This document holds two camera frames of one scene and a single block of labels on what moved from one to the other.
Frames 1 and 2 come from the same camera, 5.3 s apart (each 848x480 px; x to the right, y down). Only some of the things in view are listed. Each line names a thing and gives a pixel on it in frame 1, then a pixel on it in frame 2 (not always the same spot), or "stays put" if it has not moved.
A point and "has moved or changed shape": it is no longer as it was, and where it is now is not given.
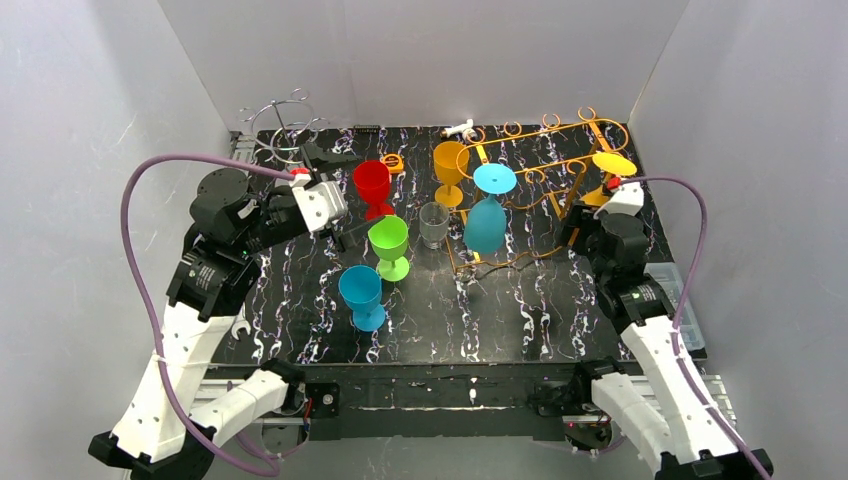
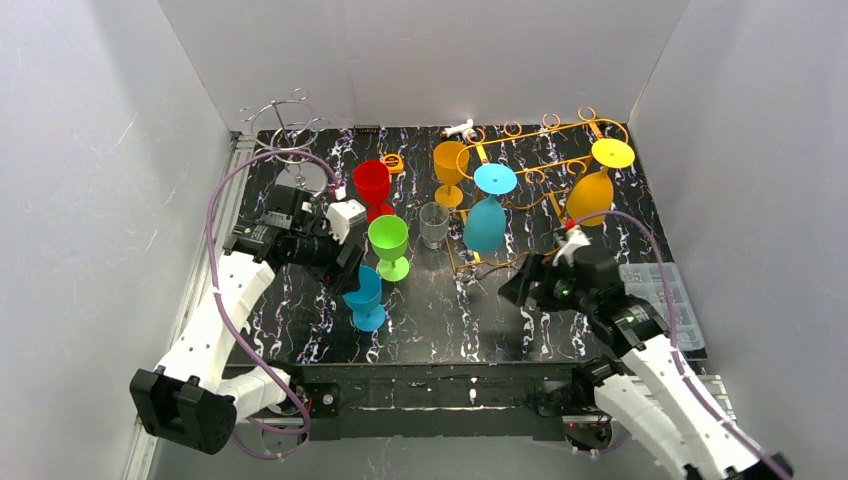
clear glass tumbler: x=433 y=219 stays put
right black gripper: x=573 y=225 to x=530 y=283
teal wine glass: x=485 y=221 stays put
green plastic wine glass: x=390 y=237 stays put
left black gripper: x=341 y=234 to x=346 y=263
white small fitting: x=465 y=129 stays put
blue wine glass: x=360 y=287 stays put
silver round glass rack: x=282 y=127 stays put
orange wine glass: x=608 y=163 has moved or changed shape
